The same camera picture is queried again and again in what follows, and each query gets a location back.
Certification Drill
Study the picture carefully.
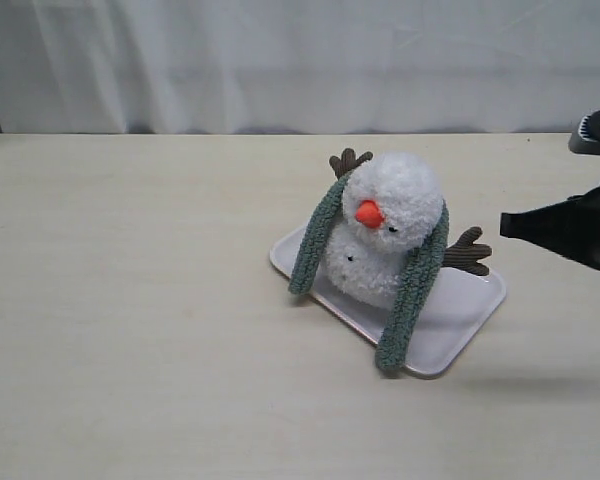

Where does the white curtain backdrop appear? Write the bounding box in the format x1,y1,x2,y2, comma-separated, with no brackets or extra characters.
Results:
0,1,600,134

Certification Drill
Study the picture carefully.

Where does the green knitted scarf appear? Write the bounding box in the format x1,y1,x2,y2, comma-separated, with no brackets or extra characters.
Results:
289,176,449,375

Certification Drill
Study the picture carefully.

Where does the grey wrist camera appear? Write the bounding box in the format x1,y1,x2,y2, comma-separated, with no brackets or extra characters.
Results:
568,110,600,156

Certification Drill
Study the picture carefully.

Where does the white plastic tray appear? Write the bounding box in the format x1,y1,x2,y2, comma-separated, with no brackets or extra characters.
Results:
268,222,508,378

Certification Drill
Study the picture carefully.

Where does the white plush snowman green scarf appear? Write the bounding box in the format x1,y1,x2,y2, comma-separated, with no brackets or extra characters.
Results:
321,147,493,307

